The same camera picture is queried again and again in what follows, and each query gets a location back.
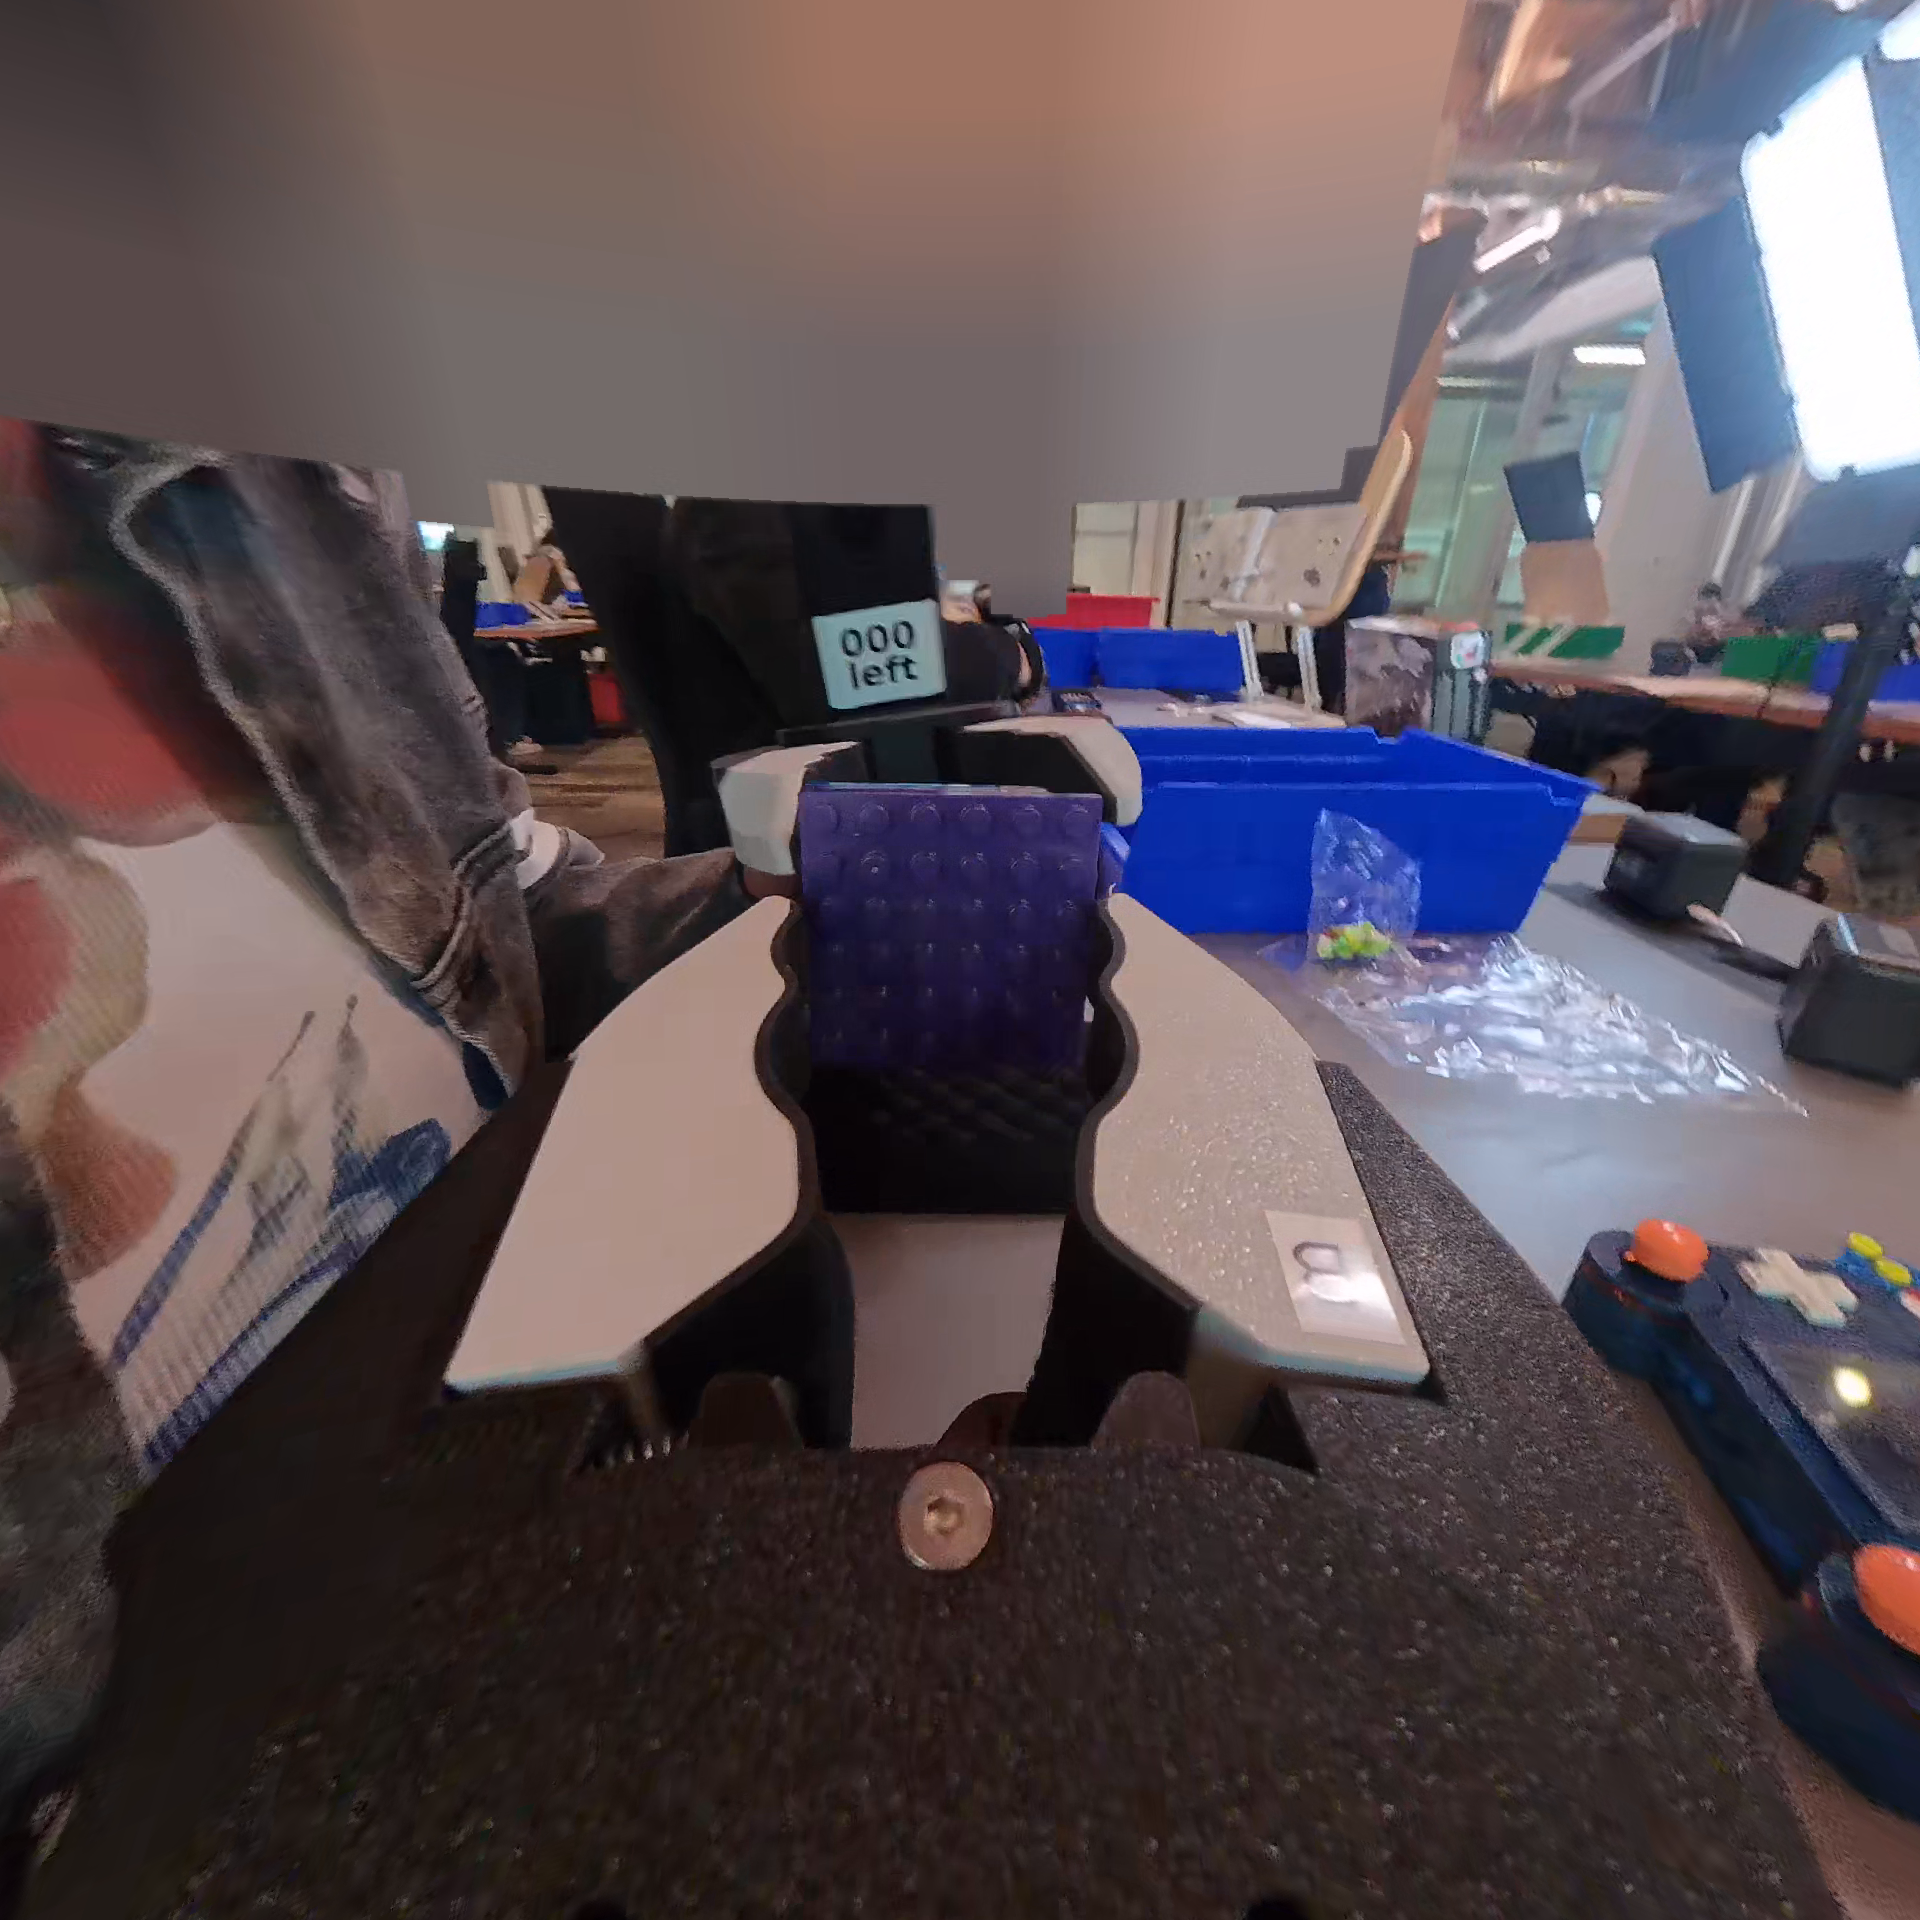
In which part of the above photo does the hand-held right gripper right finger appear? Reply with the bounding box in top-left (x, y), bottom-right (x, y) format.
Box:
top-left (1072, 896), bottom-right (1433, 1396)

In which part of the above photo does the small black panel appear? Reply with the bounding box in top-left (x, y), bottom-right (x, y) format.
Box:
top-left (1504, 449), bottom-right (1595, 544)

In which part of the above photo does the purple studded brick plate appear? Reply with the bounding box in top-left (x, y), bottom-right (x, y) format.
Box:
top-left (795, 784), bottom-right (1129, 1073)

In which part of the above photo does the dark blue brick assembly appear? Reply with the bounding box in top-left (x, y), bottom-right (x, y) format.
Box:
top-left (815, 1063), bottom-right (1100, 1214)

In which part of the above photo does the large blue plastic bin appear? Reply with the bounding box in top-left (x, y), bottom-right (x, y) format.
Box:
top-left (1117, 725), bottom-right (1600, 934)

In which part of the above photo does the bright light panel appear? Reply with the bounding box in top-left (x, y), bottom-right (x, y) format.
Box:
top-left (1739, 36), bottom-right (1920, 481)

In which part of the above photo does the toy set box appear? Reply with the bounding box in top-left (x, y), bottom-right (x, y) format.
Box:
top-left (1345, 614), bottom-right (1490, 735)

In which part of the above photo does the black box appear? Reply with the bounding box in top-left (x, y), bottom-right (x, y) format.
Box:
top-left (1602, 814), bottom-right (1753, 920)
top-left (1777, 913), bottom-right (1920, 1087)

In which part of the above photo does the black light stand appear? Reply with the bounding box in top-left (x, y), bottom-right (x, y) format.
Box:
top-left (1747, 556), bottom-right (1920, 887)

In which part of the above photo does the person's left forearm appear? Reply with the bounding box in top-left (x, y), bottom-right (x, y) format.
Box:
top-left (112, 428), bottom-right (760, 1104)

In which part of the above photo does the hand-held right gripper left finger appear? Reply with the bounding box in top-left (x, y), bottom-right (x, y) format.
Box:
top-left (445, 896), bottom-right (823, 1443)

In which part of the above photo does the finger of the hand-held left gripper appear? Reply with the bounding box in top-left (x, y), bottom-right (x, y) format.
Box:
top-left (960, 717), bottom-right (1146, 827)
top-left (713, 743), bottom-right (868, 872)

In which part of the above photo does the clear plastic wrap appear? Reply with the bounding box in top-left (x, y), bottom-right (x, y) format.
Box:
top-left (1259, 936), bottom-right (1808, 1120)

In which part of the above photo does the black flag panel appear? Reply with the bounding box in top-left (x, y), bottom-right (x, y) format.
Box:
top-left (1650, 193), bottom-right (1801, 494)

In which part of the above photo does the wooden chair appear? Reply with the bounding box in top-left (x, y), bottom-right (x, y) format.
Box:
top-left (1207, 299), bottom-right (1461, 712)

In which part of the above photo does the dark blue brick game console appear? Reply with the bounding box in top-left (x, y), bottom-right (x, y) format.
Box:
top-left (1563, 1219), bottom-right (1920, 1777)

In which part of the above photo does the background table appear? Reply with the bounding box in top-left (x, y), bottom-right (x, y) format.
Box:
top-left (476, 607), bottom-right (602, 744)
top-left (1487, 652), bottom-right (1920, 751)

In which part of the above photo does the small bag of green pieces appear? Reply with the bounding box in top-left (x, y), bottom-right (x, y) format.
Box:
top-left (1308, 809), bottom-right (1425, 965)

